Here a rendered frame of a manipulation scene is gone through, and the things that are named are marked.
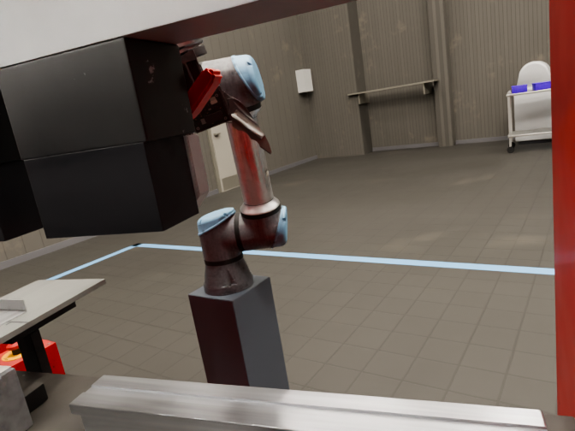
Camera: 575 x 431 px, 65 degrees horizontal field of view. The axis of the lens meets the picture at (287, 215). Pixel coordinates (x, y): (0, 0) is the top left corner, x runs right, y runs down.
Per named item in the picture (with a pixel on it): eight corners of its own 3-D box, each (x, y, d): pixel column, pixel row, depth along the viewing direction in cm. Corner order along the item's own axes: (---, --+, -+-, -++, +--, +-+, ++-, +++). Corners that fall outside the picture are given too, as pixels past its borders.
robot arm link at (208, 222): (208, 250, 141) (199, 209, 138) (250, 245, 139) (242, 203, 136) (198, 264, 129) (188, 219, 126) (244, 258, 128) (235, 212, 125)
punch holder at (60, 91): (213, 207, 48) (180, 44, 44) (167, 231, 40) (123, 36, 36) (102, 216, 53) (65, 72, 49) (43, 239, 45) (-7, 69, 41)
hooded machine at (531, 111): (563, 137, 818) (562, 56, 786) (561, 141, 771) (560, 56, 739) (519, 140, 859) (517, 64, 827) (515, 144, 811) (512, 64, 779)
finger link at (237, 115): (274, 159, 73) (225, 127, 70) (269, 152, 78) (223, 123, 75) (284, 143, 72) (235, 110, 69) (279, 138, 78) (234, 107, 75)
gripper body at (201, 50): (189, 140, 68) (155, 61, 64) (191, 132, 76) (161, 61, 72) (236, 122, 68) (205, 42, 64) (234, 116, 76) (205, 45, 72)
